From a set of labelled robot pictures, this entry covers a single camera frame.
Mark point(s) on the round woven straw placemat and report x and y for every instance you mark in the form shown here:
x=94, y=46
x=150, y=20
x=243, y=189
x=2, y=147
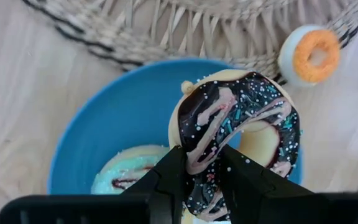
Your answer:
x=197, y=28

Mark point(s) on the teal frosted donut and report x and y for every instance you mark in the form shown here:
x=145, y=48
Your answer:
x=126, y=168

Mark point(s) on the yellow sprinkled white donut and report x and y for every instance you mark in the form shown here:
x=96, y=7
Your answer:
x=303, y=69

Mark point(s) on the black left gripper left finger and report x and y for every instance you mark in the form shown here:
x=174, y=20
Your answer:
x=166, y=186

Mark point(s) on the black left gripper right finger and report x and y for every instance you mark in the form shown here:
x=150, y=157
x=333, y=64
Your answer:
x=253, y=199

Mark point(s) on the chocolate donut with pink drizzle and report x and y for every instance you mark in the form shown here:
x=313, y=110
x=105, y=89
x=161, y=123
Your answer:
x=216, y=102

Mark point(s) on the blue bowl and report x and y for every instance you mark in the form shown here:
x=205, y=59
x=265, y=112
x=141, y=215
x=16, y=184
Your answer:
x=120, y=118

